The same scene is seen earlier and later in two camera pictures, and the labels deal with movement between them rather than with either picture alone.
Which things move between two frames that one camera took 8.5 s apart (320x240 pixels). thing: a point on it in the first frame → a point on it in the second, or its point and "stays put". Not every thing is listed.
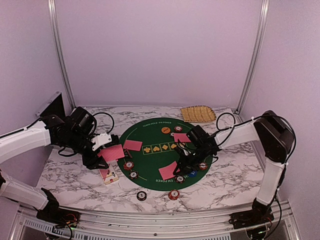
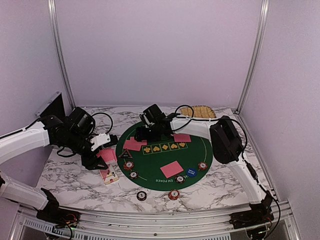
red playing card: (167, 171) stays put
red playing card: (183, 137) stays put
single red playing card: (135, 145) stays put
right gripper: (183, 163) → (141, 135)
